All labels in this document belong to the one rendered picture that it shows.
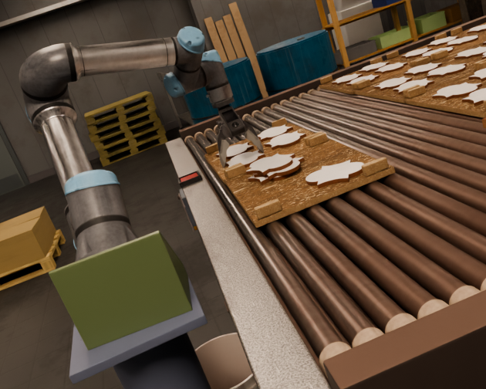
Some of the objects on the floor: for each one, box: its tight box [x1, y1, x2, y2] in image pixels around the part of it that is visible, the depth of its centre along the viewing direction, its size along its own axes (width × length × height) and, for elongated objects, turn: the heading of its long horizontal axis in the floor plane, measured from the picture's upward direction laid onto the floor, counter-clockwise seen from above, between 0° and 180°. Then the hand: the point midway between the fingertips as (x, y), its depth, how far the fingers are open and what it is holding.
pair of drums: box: [184, 29, 339, 124], centre depth 474 cm, size 89×139×103 cm, turn 154°
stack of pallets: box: [84, 91, 168, 167], centre depth 790 cm, size 108×74×77 cm
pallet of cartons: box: [0, 206, 66, 297], centre depth 432 cm, size 113×86×63 cm
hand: (244, 160), depth 164 cm, fingers open, 13 cm apart
